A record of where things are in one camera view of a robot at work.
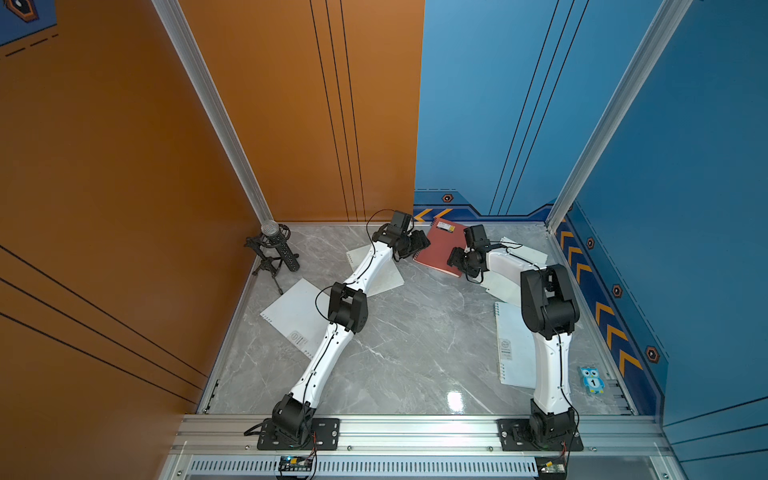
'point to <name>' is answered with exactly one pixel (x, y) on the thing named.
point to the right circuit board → (551, 467)
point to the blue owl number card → (594, 383)
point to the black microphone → (274, 249)
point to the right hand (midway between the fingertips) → (453, 263)
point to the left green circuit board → (295, 463)
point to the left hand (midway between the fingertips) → (427, 241)
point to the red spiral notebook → (443, 237)
